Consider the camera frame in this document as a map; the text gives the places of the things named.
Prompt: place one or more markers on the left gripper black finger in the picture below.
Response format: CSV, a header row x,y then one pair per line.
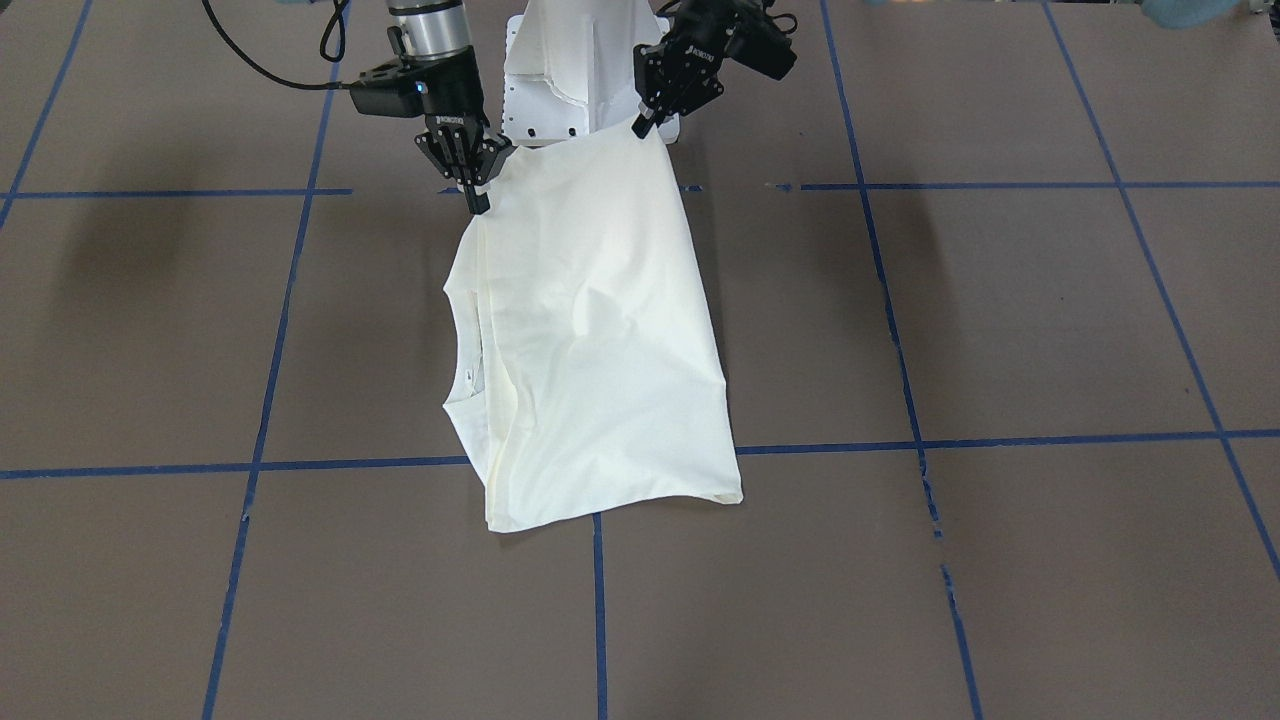
x,y
647,120

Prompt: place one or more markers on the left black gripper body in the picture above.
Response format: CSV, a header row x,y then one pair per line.
x,y
697,62

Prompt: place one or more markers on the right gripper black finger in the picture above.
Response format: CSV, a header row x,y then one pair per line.
x,y
476,196

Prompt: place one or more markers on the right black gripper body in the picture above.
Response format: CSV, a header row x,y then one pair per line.
x,y
453,98

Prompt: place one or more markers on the cream cat print t-shirt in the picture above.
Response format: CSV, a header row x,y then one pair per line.
x,y
587,371

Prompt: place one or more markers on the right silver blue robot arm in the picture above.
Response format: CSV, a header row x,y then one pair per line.
x,y
428,29

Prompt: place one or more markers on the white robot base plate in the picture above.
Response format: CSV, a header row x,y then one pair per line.
x,y
570,68

